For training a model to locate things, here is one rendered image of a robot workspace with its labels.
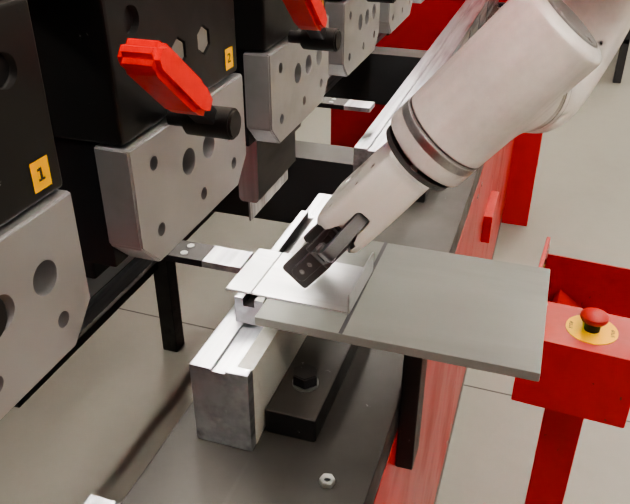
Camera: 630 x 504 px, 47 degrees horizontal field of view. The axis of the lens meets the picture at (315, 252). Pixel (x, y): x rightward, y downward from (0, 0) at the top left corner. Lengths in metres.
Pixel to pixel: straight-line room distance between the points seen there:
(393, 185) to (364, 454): 0.27
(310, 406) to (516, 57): 0.38
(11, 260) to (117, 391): 1.88
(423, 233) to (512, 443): 1.04
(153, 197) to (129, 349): 1.94
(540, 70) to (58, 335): 0.38
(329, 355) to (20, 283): 0.50
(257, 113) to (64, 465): 1.55
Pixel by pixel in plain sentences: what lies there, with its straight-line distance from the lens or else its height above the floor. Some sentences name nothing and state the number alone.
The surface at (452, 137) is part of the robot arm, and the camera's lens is 0.59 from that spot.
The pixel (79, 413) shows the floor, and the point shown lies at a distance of 2.16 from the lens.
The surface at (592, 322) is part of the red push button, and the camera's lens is 1.08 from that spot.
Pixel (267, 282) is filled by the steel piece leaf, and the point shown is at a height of 1.00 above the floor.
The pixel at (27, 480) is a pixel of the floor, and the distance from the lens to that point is 2.02.
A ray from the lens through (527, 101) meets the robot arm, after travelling 0.58.
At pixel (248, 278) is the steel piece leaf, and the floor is 1.00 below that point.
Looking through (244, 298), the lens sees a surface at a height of 1.00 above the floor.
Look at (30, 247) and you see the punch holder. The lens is 0.34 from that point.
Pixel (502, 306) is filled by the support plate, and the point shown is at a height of 1.00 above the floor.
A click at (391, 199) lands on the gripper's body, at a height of 1.13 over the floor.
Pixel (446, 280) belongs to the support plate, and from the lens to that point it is 0.75.
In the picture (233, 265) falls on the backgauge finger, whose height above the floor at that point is 1.01.
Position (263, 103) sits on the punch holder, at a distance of 0.57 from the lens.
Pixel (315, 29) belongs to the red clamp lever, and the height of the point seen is 1.27.
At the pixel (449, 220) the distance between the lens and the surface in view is 1.14.
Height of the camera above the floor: 1.40
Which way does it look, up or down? 30 degrees down
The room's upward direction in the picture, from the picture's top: straight up
